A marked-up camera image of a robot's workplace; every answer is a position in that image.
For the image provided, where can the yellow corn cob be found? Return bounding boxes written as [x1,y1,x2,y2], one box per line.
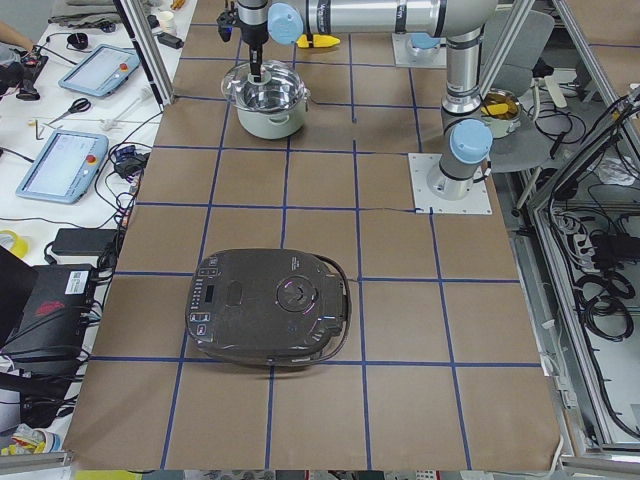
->
[296,34,341,49]

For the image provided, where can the far teach pendant tablet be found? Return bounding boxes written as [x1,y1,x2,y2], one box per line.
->
[58,44,140,97]

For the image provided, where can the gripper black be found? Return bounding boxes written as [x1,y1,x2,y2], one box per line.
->
[216,2,267,83]

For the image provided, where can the dark rice cooker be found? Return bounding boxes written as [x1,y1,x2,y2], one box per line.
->
[185,248,352,367]

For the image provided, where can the pale green electric pot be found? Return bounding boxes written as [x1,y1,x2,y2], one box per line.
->
[236,96,308,140]

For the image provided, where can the teach pendant tablet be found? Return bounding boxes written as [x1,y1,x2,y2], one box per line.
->
[58,44,140,97]
[16,129,109,204]

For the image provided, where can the near teach pendant tablet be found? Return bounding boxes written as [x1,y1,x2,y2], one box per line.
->
[16,129,109,204]

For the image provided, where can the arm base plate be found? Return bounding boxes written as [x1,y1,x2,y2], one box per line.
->
[408,153,492,215]
[391,33,446,69]

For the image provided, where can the yellow tape roll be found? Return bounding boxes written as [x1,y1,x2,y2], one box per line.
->
[0,230,29,259]

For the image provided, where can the black scissors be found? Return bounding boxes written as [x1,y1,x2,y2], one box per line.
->
[50,97,92,124]

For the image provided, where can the aluminium frame post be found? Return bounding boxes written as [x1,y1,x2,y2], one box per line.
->
[113,0,174,107]

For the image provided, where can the glass pot lid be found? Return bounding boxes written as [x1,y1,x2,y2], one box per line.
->
[221,60,308,113]

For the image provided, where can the black power adapter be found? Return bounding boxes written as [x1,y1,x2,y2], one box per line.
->
[51,228,116,256]

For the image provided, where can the white cup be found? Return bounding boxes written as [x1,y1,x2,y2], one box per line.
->
[156,10,177,35]

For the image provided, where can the metal bowl on chair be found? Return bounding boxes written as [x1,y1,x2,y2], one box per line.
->
[481,90,521,139]

